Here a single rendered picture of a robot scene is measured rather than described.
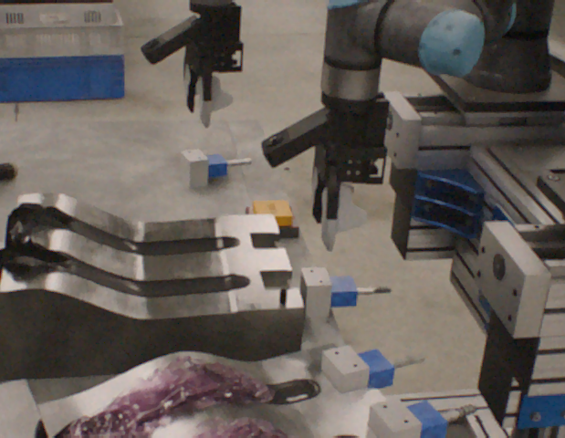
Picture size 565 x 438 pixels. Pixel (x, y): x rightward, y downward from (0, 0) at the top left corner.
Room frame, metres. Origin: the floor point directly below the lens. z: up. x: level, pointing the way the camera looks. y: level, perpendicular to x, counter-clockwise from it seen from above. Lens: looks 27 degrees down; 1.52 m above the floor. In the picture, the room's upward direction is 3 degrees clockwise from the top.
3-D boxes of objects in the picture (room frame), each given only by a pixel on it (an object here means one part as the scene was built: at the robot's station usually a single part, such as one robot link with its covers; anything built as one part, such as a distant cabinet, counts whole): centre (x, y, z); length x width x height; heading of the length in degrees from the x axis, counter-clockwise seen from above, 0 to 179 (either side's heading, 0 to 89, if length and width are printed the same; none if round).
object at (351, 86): (1.12, -0.08, 1.15); 0.08 x 0.08 x 0.05
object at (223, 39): (1.54, 0.14, 1.07); 0.09 x 0.08 x 0.12; 116
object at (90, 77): (4.20, 1.12, 0.11); 0.61 x 0.41 x 0.22; 105
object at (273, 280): (1.04, 0.00, 0.87); 0.05 x 0.05 x 0.04; 11
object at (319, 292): (1.13, -0.10, 0.83); 0.13 x 0.05 x 0.05; 100
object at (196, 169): (1.55, 0.13, 0.83); 0.13 x 0.05 x 0.05; 117
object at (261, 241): (1.15, 0.02, 0.87); 0.05 x 0.05 x 0.04; 11
